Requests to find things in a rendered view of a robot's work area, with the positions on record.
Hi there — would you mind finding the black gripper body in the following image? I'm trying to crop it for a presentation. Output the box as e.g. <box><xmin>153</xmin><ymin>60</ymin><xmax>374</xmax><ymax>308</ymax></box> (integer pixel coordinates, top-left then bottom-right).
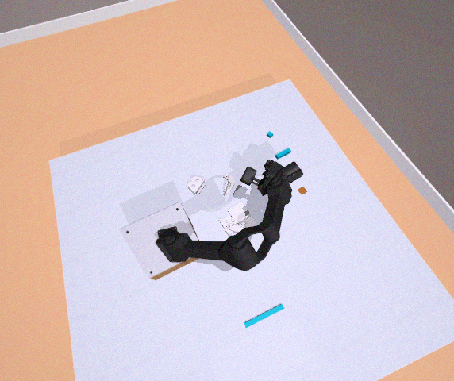
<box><xmin>240</xmin><ymin>167</ymin><xmax>269</xmax><ymax>186</ymax></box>

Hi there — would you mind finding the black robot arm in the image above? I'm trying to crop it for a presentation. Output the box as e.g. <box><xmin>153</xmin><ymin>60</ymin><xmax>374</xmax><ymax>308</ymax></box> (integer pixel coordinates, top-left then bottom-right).
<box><xmin>156</xmin><ymin>160</ymin><xmax>303</xmax><ymax>271</ymax></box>

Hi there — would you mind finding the cyan flat bar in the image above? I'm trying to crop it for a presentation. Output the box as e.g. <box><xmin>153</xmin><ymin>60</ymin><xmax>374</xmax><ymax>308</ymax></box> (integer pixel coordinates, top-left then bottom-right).
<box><xmin>244</xmin><ymin>304</ymin><xmax>284</xmax><ymax>328</ymax></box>

